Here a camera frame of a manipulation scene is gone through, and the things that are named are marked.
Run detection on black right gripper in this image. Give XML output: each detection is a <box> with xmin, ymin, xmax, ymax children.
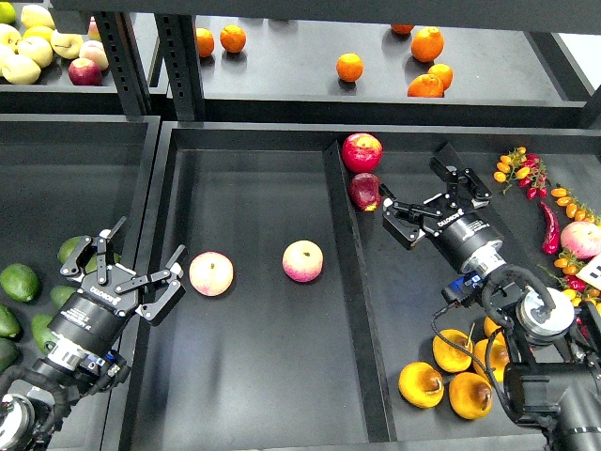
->
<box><xmin>378</xmin><ymin>157</ymin><xmax>506</xmax><ymax>275</ymax></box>

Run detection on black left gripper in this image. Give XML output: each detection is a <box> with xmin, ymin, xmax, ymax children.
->
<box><xmin>48</xmin><ymin>216</ymin><xmax>186</xmax><ymax>362</ymax></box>

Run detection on dark green avocado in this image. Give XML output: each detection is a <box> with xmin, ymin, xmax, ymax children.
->
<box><xmin>50</xmin><ymin>285</ymin><xmax>77</xmax><ymax>311</ymax></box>

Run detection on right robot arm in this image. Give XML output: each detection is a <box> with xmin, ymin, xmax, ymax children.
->
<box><xmin>379</xmin><ymin>157</ymin><xmax>600</xmax><ymax>450</ymax></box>

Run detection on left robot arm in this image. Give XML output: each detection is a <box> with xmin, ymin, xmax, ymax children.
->
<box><xmin>1</xmin><ymin>224</ymin><xmax>186</xmax><ymax>450</ymax></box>

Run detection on green avocado long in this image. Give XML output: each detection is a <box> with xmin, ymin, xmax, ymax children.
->
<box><xmin>31</xmin><ymin>314</ymin><xmax>58</xmax><ymax>355</ymax></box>

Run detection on green avocado upper left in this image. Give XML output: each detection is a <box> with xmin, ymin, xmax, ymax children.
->
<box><xmin>1</xmin><ymin>263</ymin><xmax>41</xmax><ymax>303</ymax></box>

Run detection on green avocado at edge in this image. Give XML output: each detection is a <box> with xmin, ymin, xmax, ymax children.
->
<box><xmin>0</xmin><ymin>304</ymin><xmax>22</xmax><ymax>338</ymax></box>

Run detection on yellow pear with stem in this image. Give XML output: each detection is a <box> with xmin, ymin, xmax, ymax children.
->
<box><xmin>483</xmin><ymin>317</ymin><xmax>502</xmax><ymax>337</ymax></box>

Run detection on green avocado lower edge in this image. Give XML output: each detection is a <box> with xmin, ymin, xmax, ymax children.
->
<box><xmin>0</xmin><ymin>337</ymin><xmax>20</xmax><ymax>373</ymax></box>

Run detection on yellow pear left pile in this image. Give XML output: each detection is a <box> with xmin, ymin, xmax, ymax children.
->
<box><xmin>432</xmin><ymin>329</ymin><xmax>473</xmax><ymax>373</ymax></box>

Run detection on yellow pear pile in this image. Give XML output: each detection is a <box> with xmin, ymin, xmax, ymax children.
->
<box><xmin>473</xmin><ymin>339</ymin><xmax>510</xmax><ymax>382</ymax></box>
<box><xmin>432</xmin><ymin>329</ymin><xmax>473</xmax><ymax>373</ymax></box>

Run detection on yellow pear middle pile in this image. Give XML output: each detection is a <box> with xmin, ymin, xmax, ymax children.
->
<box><xmin>473</xmin><ymin>339</ymin><xmax>510</xmax><ymax>382</ymax></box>

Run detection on yellow pear bottom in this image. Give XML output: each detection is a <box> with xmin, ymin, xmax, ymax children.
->
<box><xmin>449</xmin><ymin>372</ymin><xmax>492</xmax><ymax>420</ymax></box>

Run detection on dark red apple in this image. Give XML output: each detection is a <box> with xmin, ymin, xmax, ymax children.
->
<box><xmin>348</xmin><ymin>173</ymin><xmax>381</xmax><ymax>212</ymax></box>

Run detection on pink apple left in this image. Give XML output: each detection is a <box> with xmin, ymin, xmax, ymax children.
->
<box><xmin>189</xmin><ymin>252</ymin><xmax>234</xmax><ymax>297</ymax></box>

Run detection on pink apple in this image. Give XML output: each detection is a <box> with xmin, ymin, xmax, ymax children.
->
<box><xmin>560</xmin><ymin>221</ymin><xmax>600</xmax><ymax>259</ymax></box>
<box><xmin>282</xmin><ymin>240</ymin><xmax>323</xmax><ymax>283</ymax></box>
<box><xmin>189</xmin><ymin>252</ymin><xmax>234</xmax><ymax>297</ymax></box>

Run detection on cherry tomato bunch upper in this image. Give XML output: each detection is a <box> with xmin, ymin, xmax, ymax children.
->
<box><xmin>493</xmin><ymin>147</ymin><xmax>547</xmax><ymax>199</ymax></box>

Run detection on cherry tomato bunch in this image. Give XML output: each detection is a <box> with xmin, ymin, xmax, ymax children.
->
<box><xmin>493</xmin><ymin>147</ymin><xmax>547</xmax><ymax>199</ymax></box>
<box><xmin>539</xmin><ymin>250</ymin><xmax>600</xmax><ymax>312</ymax></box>

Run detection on bright red apple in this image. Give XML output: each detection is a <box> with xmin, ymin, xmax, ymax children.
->
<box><xmin>341</xmin><ymin>132</ymin><xmax>383</xmax><ymax>173</ymax></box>

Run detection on red chili pepper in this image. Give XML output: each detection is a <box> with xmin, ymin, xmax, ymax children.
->
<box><xmin>539</xmin><ymin>201</ymin><xmax>561</xmax><ymax>255</ymax></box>

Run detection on black left tray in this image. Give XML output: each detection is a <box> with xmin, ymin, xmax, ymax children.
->
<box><xmin>0</xmin><ymin>114</ymin><xmax>162</xmax><ymax>451</ymax></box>

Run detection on black tray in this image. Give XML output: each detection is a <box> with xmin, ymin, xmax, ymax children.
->
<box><xmin>0</xmin><ymin>114</ymin><xmax>162</xmax><ymax>451</ymax></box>
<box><xmin>100</xmin><ymin>120</ymin><xmax>601</xmax><ymax>451</ymax></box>

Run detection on orange front right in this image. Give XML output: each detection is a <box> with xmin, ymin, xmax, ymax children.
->
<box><xmin>407</xmin><ymin>74</ymin><xmax>444</xmax><ymax>98</ymax></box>

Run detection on orange behind front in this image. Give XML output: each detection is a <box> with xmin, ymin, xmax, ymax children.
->
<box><xmin>427</xmin><ymin>63</ymin><xmax>454</xmax><ymax>91</ymax></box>

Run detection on pink apple far right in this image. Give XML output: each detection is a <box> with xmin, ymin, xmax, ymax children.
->
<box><xmin>560</xmin><ymin>221</ymin><xmax>600</xmax><ymax>259</ymax></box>

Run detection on cherry tomato bunch lower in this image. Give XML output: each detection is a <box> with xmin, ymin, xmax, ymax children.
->
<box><xmin>539</xmin><ymin>250</ymin><xmax>600</xmax><ymax>312</ymax></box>

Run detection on white label card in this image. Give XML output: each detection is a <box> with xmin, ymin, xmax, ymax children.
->
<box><xmin>577</xmin><ymin>255</ymin><xmax>601</xmax><ymax>289</ymax></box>

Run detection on large orange right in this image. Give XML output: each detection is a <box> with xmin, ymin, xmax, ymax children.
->
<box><xmin>410</xmin><ymin>26</ymin><xmax>445</xmax><ymax>63</ymax></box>

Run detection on orange centre shelf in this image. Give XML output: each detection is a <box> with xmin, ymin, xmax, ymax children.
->
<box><xmin>336</xmin><ymin>53</ymin><xmax>363</xmax><ymax>83</ymax></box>

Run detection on black middle tray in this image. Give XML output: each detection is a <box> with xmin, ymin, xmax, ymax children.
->
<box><xmin>100</xmin><ymin>120</ymin><xmax>601</xmax><ymax>451</ymax></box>

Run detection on orange under top shelf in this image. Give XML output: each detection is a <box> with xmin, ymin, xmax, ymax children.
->
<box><xmin>391</xmin><ymin>23</ymin><xmax>414</xmax><ymax>36</ymax></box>

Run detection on red apple on shelf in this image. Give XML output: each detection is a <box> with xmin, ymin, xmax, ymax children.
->
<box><xmin>68</xmin><ymin>57</ymin><xmax>102</xmax><ymax>86</ymax></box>

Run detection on pale peach on shelf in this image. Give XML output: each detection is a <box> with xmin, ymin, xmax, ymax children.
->
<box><xmin>79</xmin><ymin>40</ymin><xmax>109</xmax><ymax>71</ymax></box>

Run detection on yellow apple front left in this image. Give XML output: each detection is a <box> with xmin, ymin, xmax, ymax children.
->
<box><xmin>1</xmin><ymin>54</ymin><xmax>41</xmax><ymax>85</ymax></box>

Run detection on yellow apple middle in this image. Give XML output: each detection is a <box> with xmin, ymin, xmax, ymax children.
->
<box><xmin>17</xmin><ymin>36</ymin><xmax>54</xmax><ymax>69</ymax></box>

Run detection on black shelf upright posts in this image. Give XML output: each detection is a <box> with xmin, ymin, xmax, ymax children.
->
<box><xmin>93</xmin><ymin>11</ymin><xmax>207</xmax><ymax>122</ymax></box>

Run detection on orange cherry tomato string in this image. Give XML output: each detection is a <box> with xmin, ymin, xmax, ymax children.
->
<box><xmin>549</xmin><ymin>183</ymin><xmax>598</xmax><ymax>225</ymax></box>

